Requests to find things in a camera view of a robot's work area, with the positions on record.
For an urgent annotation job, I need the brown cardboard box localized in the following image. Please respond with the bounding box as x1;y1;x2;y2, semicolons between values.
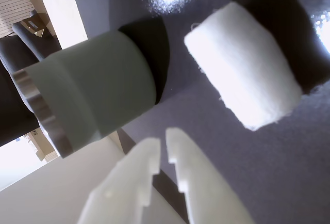
20;17;45;38

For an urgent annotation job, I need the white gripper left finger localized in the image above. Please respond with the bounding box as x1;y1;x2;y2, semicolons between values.
76;138;160;224

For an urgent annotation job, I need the white gauze roll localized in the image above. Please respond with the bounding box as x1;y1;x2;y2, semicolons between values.
183;1;303;132

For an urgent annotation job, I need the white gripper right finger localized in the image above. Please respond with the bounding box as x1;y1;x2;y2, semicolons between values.
165;127;256;224

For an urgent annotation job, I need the white window blind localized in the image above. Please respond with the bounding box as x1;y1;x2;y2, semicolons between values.
0;0;37;39

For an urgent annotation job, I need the grey-green cup with metal rim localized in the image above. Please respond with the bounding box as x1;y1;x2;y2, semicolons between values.
10;29;157;159

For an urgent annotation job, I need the dark grey office chair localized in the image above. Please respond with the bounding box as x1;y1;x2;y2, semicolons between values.
0;9;63;70

